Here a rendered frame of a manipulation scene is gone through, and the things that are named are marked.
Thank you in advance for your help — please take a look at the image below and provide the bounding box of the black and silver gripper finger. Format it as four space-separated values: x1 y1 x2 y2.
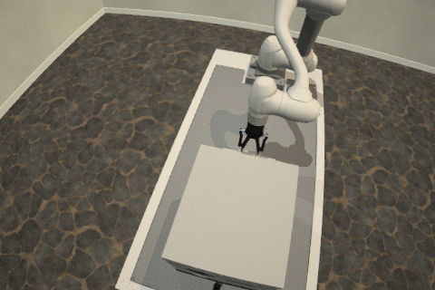
255 133 268 156
238 128 252 153

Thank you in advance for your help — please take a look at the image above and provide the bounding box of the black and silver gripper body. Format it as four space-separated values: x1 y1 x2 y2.
245 122 265 140

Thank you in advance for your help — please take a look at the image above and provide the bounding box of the grey benchtop instrument with drawer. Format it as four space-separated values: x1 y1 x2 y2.
161 144 299 290

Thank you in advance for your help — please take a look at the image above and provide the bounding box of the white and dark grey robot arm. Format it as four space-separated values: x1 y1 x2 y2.
247 0 346 126

